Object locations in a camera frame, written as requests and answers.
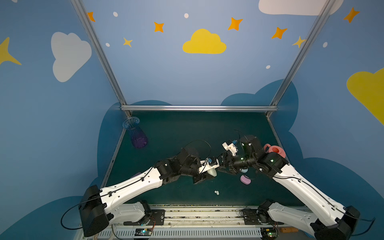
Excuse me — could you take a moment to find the white earbud charging case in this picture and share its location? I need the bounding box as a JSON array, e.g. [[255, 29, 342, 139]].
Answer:
[[207, 168, 217, 177]]

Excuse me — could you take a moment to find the pink earbud charging case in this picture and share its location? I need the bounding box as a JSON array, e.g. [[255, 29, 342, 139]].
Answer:
[[240, 175, 252, 185]]

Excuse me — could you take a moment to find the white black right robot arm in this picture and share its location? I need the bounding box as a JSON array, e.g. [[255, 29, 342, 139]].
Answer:
[[219, 135, 360, 240]]

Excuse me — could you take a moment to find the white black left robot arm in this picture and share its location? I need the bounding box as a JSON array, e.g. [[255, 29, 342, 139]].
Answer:
[[78, 149, 220, 237]]

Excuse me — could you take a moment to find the pink toy watering can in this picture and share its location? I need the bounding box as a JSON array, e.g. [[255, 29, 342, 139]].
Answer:
[[264, 144, 287, 158]]

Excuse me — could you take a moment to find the purple ribbed glass vase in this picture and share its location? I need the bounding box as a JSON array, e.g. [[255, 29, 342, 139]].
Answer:
[[123, 117, 148, 149]]

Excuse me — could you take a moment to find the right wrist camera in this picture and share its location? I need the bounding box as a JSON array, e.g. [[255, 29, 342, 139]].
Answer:
[[222, 140, 238, 156]]

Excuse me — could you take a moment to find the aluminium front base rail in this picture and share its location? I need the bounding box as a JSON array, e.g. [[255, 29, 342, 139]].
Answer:
[[74, 204, 334, 240]]

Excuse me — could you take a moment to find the aluminium back frame rail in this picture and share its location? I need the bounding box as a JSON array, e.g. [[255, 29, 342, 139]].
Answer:
[[121, 105, 278, 112]]

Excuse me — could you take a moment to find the aluminium left frame post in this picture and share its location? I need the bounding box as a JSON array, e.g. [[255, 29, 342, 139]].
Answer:
[[71, 0, 127, 107]]

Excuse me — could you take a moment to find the aluminium frame post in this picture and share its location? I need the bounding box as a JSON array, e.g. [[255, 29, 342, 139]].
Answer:
[[71, 0, 127, 107], [266, 0, 336, 119]]

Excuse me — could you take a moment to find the aluminium right frame post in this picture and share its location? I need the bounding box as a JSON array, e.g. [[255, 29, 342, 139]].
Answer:
[[266, 0, 336, 119]]

